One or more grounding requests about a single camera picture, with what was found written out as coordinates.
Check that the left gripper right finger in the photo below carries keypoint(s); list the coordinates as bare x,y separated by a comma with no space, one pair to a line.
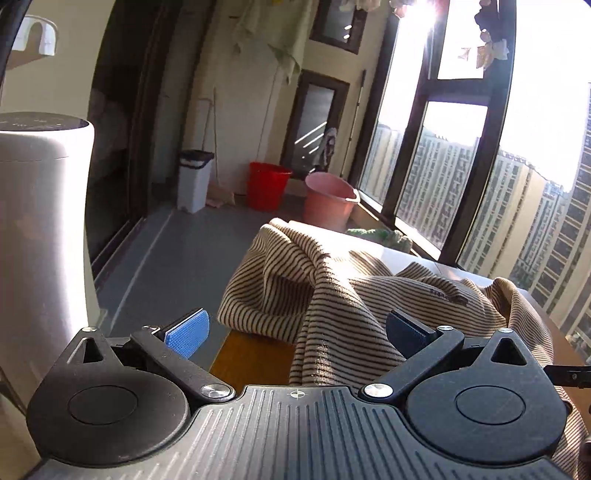
427,352

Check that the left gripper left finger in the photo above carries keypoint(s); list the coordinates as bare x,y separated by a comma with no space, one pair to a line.
167,351

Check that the beige striped knit sweater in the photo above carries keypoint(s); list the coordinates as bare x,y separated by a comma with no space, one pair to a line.
331,303

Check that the green plush toy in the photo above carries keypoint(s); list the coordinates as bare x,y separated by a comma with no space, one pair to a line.
390,239

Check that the pink plastic basin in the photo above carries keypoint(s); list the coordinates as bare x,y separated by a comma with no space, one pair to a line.
329,202

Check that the white trash bin black lid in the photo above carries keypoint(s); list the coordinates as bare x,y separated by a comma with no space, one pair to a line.
194,174

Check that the red plastic bucket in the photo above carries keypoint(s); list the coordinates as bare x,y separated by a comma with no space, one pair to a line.
266,185

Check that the grey hanging rag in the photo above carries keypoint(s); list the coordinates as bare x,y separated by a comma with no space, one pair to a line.
328,149

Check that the white cylindrical air purifier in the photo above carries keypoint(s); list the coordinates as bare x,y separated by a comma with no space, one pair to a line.
45,162

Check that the green hanging towel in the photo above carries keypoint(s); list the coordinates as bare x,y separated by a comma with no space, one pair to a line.
283,26

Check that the white wall hook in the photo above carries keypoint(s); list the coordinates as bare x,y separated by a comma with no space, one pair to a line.
36,35

